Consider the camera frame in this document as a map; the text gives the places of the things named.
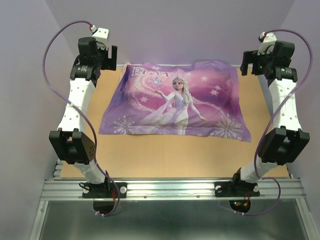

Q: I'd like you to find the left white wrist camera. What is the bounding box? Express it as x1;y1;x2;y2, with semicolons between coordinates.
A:
89;25;110;50

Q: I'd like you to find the pink cartoon pillowcase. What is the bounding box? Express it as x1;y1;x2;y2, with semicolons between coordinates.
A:
99;60;251;142

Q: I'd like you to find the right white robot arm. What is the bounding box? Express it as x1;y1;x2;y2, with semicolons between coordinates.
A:
230;40;310;195

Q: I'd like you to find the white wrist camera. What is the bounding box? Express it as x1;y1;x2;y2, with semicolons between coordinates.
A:
257;32;277;56
89;25;110;50

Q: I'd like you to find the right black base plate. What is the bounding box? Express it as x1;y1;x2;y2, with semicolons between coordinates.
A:
214;180;260;198

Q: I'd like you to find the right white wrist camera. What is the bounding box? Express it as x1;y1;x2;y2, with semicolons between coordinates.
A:
257;32;277;56

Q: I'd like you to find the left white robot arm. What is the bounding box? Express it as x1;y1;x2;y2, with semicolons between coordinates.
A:
49;36;118;197

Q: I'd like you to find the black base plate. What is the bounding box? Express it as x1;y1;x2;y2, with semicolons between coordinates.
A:
78;182;128;199
214;180;260;198

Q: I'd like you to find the aluminium front rail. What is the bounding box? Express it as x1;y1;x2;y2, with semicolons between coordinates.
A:
40;178;306;201

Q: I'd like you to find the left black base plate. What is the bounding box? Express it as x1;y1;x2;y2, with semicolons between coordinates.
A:
78;182;128;199

